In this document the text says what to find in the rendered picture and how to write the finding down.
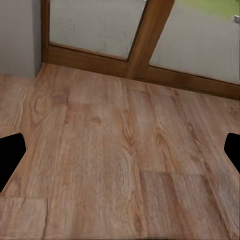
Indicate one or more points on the door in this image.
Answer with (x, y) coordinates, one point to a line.
(190, 45)

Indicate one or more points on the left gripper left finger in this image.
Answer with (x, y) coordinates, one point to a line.
(12, 150)

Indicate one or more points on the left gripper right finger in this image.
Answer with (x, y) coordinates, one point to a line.
(232, 149)

